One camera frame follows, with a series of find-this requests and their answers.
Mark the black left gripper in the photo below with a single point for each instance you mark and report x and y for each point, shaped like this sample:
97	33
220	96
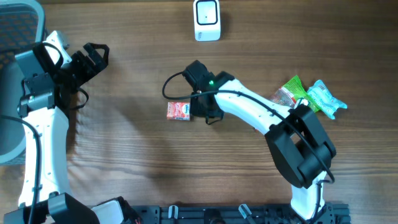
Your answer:
80	62

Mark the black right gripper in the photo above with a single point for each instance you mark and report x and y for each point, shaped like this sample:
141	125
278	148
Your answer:
203	109

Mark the red tissue pack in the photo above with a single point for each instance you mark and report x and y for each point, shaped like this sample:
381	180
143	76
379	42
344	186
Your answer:
178	111

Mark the green snack bag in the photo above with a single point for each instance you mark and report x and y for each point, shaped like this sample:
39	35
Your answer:
293	94

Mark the mint green wipes pack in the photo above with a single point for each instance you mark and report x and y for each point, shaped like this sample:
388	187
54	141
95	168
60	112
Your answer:
324	99

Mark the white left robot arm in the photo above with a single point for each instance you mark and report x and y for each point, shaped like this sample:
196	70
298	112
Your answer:
51	77

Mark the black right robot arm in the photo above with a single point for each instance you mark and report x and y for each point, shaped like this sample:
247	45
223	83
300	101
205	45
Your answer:
299	145

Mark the white barcode scanner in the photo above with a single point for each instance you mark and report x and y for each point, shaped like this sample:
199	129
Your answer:
207	20

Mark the dark grey plastic basket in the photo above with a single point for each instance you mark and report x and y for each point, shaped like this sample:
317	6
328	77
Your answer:
22	24

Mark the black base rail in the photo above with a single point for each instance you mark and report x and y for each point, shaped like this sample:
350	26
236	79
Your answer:
331	213

